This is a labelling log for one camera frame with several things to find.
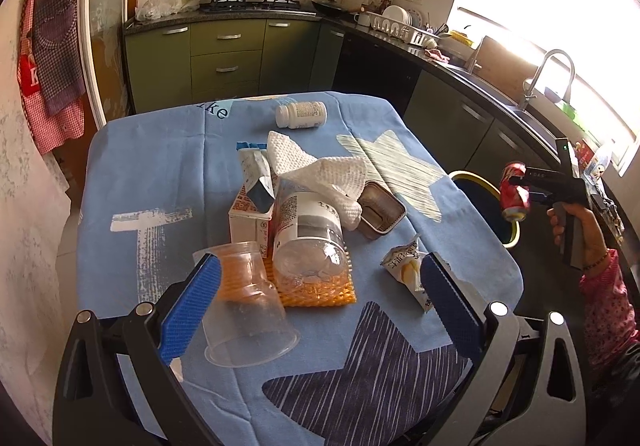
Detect black bin with yellow rim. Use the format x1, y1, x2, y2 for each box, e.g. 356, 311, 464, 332
448, 170, 521, 249

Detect wooden cutting board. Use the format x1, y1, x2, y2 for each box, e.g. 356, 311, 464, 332
466, 35, 502, 75

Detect white dish rack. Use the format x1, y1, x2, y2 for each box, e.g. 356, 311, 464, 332
358, 10, 441, 47

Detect orange foam fruit net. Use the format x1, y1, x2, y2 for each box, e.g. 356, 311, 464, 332
215, 246, 359, 308

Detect green kitchen cabinets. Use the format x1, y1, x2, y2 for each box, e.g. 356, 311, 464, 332
122, 18, 347, 117

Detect blue and white pouch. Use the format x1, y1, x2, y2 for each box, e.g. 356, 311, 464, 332
235, 141, 277, 215

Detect person's right forearm pink sleeve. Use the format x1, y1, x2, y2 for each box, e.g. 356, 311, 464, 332
579, 250, 640, 377

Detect rectangular metal tin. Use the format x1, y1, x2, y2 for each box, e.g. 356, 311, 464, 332
358, 181, 407, 241

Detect steel kitchen sink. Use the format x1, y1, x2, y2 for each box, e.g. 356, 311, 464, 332
450, 70, 553, 129

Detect white snack wrapper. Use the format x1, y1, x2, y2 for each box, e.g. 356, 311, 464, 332
380, 234, 451, 315

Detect white pill bottle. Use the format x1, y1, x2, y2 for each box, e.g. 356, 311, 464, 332
275, 100, 328, 131

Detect crushed red soda can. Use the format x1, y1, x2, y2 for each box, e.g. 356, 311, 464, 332
500, 163, 531, 221

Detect red checked apron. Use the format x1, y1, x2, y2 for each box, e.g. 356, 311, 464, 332
17, 0, 86, 156

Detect white plastic bags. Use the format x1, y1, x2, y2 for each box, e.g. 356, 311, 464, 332
134, 0, 201, 22

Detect purple checked apron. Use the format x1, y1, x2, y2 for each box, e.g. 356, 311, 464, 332
29, 0, 87, 116

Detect clear plastic jar white label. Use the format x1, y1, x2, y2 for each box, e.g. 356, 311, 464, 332
272, 191, 351, 295

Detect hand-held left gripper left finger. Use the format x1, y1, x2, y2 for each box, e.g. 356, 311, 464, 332
52, 253, 223, 446

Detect white plates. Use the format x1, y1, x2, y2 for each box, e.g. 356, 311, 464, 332
382, 5, 414, 27

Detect clear plastic cup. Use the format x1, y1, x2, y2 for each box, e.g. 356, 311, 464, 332
194, 242, 302, 368

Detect steel kitchen faucet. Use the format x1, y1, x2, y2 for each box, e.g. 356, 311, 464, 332
516, 49, 576, 112

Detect blue star print tablecloth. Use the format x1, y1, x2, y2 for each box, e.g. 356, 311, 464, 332
75, 90, 525, 446

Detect person's right hand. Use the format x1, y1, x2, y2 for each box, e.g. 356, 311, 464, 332
546, 203, 611, 271

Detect red and white carton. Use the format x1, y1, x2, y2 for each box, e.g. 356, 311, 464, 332
228, 186, 276, 259

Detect white paper towel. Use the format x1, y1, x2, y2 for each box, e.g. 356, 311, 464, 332
266, 130, 369, 232

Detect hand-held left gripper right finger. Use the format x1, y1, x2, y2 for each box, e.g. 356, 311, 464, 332
421, 252, 588, 446

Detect beaded bracelet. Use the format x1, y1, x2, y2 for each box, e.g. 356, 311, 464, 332
582, 249, 611, 272

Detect black frying pan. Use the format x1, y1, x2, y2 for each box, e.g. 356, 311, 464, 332
310, 0, 351, 19

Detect black gas stove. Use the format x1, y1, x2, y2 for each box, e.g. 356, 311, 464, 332
199, 0, 304, 12

